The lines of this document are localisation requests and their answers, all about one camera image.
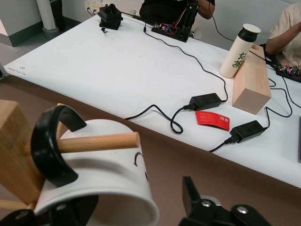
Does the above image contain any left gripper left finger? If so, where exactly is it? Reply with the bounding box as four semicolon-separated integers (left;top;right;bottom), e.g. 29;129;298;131
0;194;100;226

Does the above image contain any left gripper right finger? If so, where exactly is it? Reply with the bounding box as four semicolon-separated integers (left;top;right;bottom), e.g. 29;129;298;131
178;176;271;226

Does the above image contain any white smiley cup black handle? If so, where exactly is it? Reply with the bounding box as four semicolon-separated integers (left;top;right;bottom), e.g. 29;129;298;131
30;105;160;226

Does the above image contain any wooden mug stand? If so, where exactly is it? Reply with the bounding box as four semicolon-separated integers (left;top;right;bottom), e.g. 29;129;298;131
0;99;140;210

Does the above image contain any black power adapter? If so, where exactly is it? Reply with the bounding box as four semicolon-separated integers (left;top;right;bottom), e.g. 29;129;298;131
189;92;223;111
229;120;269;144

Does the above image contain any red card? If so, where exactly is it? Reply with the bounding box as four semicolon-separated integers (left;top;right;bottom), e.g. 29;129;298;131
195;110;231;131

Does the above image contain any light wooden block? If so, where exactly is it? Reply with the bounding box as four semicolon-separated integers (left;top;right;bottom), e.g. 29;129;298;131
232;44;272;115

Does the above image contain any white paper label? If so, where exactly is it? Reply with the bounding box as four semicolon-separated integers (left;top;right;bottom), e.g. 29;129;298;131
7;64;36;76

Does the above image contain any white bottle black cap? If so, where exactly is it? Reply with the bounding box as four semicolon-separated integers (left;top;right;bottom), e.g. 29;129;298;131
219;23;261;79

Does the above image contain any white round pillar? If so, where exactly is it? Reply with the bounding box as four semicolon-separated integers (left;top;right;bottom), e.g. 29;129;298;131
37;0;60;40

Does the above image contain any black printed holder block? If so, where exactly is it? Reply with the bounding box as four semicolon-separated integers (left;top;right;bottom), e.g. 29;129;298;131
97;4;124;31

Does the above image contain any person in beige shirt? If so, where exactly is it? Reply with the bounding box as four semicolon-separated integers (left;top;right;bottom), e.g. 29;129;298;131
264;0;301;68

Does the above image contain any person in black shirt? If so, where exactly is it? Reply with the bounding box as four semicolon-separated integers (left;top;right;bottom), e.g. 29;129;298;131
139;0;216;20

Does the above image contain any black adapter mains cable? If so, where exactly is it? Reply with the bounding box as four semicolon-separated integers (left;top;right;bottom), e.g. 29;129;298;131
124;104;196;135
208;137;236;153

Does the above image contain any black adapter output cable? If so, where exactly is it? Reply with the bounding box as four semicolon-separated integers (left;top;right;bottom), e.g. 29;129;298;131
265;86;295;130
143;22;229;103

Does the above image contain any circuit board with wires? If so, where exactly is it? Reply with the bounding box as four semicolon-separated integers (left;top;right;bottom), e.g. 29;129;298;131
274;60;301;83

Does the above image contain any thin black cable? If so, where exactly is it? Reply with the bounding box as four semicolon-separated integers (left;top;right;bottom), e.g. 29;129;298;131
210;9;235;43

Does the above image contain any white wall socket strip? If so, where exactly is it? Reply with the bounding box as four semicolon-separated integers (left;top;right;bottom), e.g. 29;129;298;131
84;1;111;16

